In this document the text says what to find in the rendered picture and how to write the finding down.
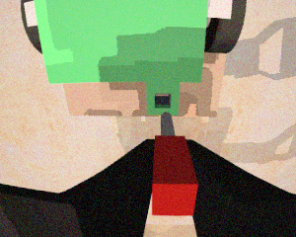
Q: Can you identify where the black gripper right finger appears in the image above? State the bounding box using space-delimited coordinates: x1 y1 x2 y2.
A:
186 139 296 237

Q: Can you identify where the tan wooden ramp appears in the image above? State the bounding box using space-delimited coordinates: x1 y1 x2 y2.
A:
64 52 227 118

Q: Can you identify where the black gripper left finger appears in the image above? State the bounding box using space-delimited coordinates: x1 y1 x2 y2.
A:
0 138 155 237

